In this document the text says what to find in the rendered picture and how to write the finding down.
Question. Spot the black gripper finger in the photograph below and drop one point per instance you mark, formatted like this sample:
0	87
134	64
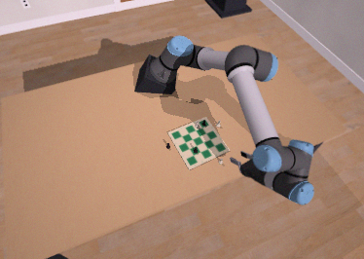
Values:
234	161
246	155

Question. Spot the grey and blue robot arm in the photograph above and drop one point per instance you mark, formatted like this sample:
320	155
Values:
269	154

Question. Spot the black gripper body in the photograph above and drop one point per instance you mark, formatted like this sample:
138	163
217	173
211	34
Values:
249	170

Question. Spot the green and white chessboard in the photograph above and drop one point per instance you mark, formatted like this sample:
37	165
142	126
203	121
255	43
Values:
209	143

